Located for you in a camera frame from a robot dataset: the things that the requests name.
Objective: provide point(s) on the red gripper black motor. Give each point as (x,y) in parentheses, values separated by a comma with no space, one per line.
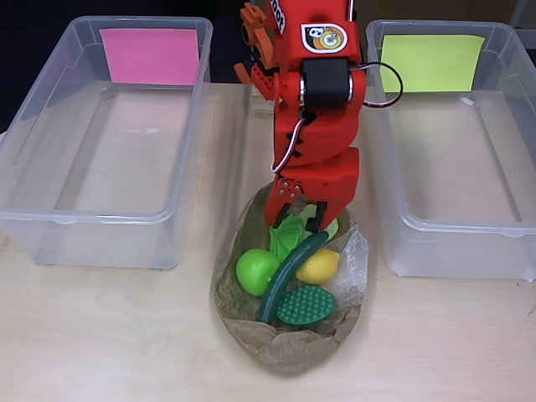
(331,184)

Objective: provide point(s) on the pale green toy grapes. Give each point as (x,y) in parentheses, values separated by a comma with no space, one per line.
(333,229)

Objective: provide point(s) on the bright green toy lettuce leaf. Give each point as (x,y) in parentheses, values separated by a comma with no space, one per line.
(287,234)

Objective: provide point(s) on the yellow toy lemon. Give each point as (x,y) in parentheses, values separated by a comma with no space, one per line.
(318,266)

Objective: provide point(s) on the dark green toy cucumber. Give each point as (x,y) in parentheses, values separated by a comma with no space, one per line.
(289,268)

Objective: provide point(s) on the green toy apple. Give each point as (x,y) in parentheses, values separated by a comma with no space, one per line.
(253,270)

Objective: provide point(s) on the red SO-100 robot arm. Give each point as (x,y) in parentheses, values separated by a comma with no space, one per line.
(318,125)

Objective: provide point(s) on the clear plastic bin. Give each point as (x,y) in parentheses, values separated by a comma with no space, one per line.
(104,167)
(452,167)

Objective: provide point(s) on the dark green bumpy toy leaf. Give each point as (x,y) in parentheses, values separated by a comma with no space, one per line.
(307,305)

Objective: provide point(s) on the crumpled brown paper bag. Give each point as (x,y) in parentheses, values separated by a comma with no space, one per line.
(293,352)

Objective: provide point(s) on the orange printed table clamp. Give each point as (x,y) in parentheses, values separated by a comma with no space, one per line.
(259,42)

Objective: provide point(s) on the yellow paper note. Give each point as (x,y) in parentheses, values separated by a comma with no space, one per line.
(431,63)

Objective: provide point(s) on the small white label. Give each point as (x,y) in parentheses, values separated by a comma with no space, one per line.
(466,101)

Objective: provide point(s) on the pink paper note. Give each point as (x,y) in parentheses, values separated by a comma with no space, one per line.
(151,56)

